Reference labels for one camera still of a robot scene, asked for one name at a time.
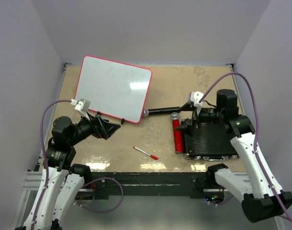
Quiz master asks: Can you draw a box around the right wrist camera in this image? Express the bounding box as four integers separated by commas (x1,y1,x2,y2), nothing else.
188,92,204,108

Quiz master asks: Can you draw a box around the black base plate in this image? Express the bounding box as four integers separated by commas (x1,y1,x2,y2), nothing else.
88,171,235,201

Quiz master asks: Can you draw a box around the red glitter microphone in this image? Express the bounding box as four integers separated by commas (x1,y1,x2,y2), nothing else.
170,112,183,154

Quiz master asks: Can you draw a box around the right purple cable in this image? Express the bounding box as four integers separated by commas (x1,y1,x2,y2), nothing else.
200,72,292,223

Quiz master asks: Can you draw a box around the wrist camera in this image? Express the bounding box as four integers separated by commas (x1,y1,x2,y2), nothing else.
188,92,204,108
74,99,90,114

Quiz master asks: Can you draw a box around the black handheld microphone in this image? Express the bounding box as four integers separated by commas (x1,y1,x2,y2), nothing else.
142,107,180,118

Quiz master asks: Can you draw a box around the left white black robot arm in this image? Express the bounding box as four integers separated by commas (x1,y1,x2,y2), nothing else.
19,115,121,230

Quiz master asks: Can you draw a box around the wire whiteboard stand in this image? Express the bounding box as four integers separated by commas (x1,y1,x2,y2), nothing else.
96,111,125,125

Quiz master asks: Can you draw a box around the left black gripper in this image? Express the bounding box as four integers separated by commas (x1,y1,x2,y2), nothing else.
68,110,120,145

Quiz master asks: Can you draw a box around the red white marker pen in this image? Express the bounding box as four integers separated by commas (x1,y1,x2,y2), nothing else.
133,146,158,161

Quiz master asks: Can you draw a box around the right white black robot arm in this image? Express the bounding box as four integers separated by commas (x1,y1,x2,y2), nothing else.
176,89,292,223

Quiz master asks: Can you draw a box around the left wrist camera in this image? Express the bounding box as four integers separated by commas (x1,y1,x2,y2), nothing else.
74,99,90,114

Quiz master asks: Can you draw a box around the purple cable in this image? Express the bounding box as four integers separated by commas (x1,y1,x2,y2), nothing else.
30,99,78,226
200,72,292,223

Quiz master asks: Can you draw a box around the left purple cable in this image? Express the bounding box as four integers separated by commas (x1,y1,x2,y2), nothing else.
30,99,78,226

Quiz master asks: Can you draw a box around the black ribbed case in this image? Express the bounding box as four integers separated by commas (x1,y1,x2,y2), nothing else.
181,123,239,161

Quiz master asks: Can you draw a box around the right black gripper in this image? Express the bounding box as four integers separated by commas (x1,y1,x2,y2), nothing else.
175,101,224,136

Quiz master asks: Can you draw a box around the pink framed whiteboard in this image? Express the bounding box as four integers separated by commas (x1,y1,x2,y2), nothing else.
75,55,153,124

